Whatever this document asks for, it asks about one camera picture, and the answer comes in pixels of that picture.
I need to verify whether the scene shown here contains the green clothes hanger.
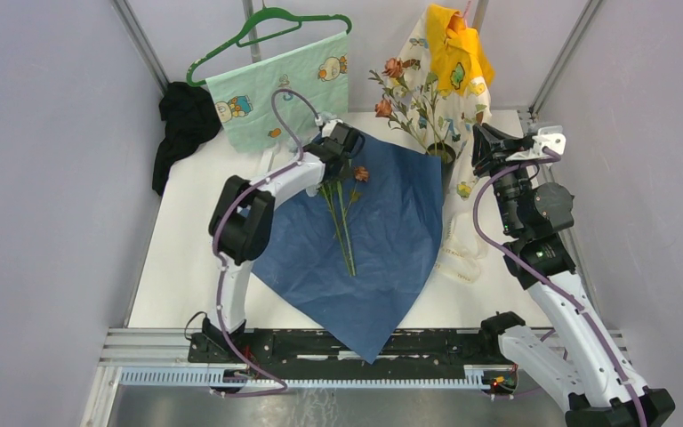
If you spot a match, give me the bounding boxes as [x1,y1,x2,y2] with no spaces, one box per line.
[185,5,353,88]

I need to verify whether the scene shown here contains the small rust rose stem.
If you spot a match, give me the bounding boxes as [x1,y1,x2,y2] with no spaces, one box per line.
[348,166,370,207]

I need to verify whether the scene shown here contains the black cloth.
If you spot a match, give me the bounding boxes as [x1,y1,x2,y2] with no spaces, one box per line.
[151,82,221,196]

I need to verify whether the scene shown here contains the green cartoon cloth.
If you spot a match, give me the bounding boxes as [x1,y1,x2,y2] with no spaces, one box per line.
[205,33,350,153]

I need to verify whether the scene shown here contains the white plastic strip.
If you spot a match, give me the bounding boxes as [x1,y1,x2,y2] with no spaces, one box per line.
[256,148,276,175]

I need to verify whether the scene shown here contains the blue wrapping paper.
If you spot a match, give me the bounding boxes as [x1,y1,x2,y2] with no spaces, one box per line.
[253,135,444,363]

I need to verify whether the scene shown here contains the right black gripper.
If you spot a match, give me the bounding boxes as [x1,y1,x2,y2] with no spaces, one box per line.
[470,122,538,234]

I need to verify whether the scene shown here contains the orange flower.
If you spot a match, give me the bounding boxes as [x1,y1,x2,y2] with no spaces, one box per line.
[368,58,459,154]

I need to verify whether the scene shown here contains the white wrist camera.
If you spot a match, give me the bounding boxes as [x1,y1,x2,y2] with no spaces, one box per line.
[507,124,566,162]
[315,117,343,138]

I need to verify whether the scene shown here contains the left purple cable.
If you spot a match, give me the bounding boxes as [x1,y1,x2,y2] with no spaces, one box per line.
[210,88,322,399]

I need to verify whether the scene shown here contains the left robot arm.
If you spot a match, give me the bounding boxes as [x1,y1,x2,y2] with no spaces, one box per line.
[202,119,366,363]

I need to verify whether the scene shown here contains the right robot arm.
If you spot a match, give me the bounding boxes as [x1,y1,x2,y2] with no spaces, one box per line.
[471,125,675,426]

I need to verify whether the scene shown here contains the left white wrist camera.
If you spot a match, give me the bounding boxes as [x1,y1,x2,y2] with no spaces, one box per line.
[315,117,343,138]

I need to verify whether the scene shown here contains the black vase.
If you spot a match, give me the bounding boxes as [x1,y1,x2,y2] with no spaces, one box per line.
[426,142,457,195]

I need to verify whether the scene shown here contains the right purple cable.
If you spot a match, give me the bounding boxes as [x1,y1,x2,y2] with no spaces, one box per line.
[471,147,649,427]

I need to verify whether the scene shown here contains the cream ribbon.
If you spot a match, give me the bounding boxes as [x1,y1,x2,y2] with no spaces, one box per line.
[434,197,488,284]

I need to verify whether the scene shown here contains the purple cable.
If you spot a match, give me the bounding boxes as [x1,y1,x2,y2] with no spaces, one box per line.
[210,88,322,399]
[471,147,649,427]

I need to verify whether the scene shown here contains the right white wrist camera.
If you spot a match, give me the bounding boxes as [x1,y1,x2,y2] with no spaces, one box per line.
[507,124,566,162]

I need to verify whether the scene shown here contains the flower bunch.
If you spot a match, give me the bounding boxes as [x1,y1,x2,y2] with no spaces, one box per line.
[318,179,357,277]

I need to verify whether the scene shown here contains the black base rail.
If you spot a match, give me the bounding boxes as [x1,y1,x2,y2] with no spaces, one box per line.
[187,327,538,382]

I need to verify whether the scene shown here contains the yellow patterned child shirt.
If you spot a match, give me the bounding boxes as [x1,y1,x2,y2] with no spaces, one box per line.
[392,4,494,173]

